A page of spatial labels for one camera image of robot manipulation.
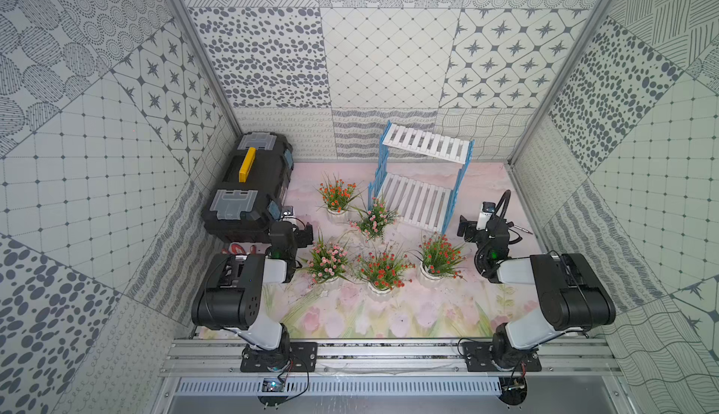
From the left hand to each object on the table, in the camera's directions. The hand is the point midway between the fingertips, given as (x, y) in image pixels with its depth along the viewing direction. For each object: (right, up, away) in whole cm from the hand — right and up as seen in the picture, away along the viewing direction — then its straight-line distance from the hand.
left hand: (301, 223), depth 95 cm
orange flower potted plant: (+12, +10, -2) cm, 16 cm away
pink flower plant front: (+11, -8, -18) cm, 23 cm away
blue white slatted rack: (+41, +7, +11) cm, 43 cm away
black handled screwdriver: (+62, +2, -21) cm, 65 cm away
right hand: (+61, +1, +1) cm, 61 cm away
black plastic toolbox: (-13, +9, -8) cm, 18 cm away
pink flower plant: (+25, +1, -11) cm, 27 cm away
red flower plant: (+27, -10, -21) cm, 36 cm away
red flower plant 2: (+44, -9, -15) cm, 47 cm away
